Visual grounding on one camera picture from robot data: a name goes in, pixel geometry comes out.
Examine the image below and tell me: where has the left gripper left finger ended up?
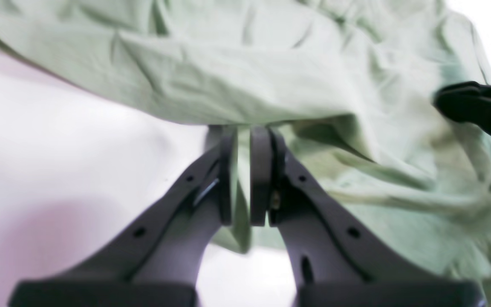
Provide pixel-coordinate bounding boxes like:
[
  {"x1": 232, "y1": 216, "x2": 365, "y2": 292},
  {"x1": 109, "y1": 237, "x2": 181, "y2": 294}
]
[{"x1": 9, "y1": 128, "x2": 237, "y2": 307}]

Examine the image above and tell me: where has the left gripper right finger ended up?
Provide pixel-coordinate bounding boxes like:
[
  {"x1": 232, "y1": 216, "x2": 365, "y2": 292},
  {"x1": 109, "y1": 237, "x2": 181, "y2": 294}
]
[{"x1": 250, "y1": 127, "x2": 487, "y2": 307}]

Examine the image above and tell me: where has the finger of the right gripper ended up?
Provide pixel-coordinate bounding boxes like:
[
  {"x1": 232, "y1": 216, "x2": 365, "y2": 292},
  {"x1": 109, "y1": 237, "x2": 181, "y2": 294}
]
[{"x1": 434, "y1": 81, "x2": 491, "y2": 136}]

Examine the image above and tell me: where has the green t-shirt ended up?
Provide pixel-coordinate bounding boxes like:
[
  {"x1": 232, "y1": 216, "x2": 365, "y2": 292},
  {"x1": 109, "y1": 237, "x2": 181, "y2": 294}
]
[{"x1": 0, "y1": 0, "x2": 491, "y2": 307}]

